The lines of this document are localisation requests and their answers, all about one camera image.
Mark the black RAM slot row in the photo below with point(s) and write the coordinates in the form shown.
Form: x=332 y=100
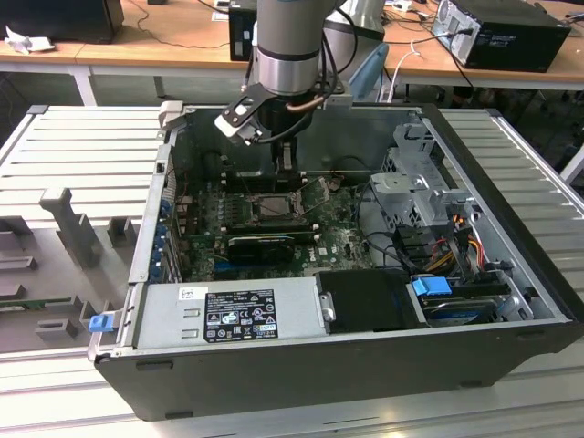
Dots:
x=274 y=226
x=251 y=180

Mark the black graphics card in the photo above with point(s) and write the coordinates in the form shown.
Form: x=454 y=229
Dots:
x=260 y=250

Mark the blue expansion slot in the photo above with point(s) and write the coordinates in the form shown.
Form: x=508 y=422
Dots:
x=222 y=268

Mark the large black box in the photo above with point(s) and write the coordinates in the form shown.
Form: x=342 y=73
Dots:
x=59 y=20

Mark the grey case latch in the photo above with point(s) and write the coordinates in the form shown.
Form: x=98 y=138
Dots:
x=171 y=114

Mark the blue case latch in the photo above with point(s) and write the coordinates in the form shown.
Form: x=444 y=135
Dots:
x=100 y=324

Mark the black tower PC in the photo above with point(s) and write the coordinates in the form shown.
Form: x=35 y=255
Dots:
x=515 y=41

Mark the hard disk drive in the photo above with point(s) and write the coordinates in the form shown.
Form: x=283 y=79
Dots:
x=461 y=312

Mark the wooden desk with tower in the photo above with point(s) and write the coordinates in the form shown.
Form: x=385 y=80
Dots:
x=424 y=64

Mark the small black box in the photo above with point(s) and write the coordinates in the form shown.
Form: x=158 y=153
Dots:
x=239 y=36

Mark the crumpled white paper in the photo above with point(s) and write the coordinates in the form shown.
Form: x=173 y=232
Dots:
x=27 y=43

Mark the pale blue teach pendant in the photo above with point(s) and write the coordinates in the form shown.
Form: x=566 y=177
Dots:
x=372 y=68

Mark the blue disk carrier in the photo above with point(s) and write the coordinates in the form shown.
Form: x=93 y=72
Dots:
x=431 y=289

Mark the green motherboard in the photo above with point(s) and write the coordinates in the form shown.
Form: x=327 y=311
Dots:
x=337 y=237

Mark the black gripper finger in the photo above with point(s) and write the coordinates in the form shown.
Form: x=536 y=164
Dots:
x=277 y=164

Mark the grey power supply unit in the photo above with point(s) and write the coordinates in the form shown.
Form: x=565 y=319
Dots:
x=169 y=328

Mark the round coin battery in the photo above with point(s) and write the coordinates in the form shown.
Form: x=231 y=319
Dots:
x=336 y=183

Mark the grey metal drive cage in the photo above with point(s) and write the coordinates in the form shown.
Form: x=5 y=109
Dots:
x=401 y=187

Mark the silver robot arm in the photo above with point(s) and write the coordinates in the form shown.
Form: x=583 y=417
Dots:
x=285 y=45

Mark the CPU socket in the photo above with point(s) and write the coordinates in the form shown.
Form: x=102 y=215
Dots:
x=250 y=211

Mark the wooden desk white frame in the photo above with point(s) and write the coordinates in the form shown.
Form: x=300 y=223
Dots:
x=137 y=50

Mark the black open PC case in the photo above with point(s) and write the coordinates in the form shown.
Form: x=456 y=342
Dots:
x=319 y=378

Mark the black plastic shroud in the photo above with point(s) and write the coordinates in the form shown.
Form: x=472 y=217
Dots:
x=369 y=301

